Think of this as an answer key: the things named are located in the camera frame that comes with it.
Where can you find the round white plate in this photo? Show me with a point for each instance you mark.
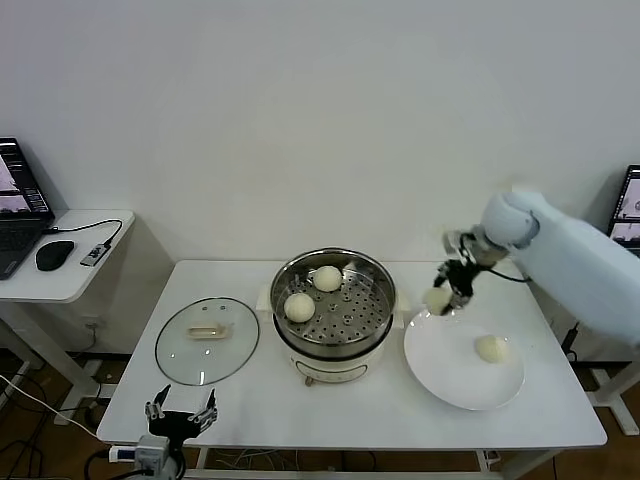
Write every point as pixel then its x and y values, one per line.
pixel 450 365

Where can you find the stainless steel steamer basket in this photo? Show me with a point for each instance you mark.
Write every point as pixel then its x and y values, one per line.
pixel 360 315

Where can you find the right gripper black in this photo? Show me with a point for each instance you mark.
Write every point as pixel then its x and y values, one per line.
pixel 462 279

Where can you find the black laptop with pale screen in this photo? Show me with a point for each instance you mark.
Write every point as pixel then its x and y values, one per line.
pixel 627 200

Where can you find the white steamed baozi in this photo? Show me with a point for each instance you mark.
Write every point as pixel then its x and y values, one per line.
pixel 435 301
pixel 327 279
pixel 300 307
pixel 492 349

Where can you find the black laptop with dark screen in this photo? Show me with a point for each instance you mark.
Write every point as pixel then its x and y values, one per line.
pixel 17 220

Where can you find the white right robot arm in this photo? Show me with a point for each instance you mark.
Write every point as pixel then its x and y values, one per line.
pixel 575 260

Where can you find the white usb hub box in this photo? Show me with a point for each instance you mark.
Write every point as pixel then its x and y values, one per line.
pixel 122 454

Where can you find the white main table frame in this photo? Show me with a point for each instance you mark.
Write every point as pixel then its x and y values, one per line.
pixel 300 474

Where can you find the small grey usb dongle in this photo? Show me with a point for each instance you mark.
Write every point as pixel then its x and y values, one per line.
pixel 95 255

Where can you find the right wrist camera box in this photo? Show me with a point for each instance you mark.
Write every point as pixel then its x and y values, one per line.
pixel 457 242

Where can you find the black computer mouse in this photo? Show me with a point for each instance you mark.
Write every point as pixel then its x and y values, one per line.
pixel 52 255

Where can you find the white side table with mouse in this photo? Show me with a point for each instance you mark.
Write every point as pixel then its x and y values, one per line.
pixel 75 285

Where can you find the round glass pot lid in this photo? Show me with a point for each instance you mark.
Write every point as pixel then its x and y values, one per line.
pixel 210 355

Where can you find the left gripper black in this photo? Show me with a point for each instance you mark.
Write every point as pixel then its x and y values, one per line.
pixel 175 424

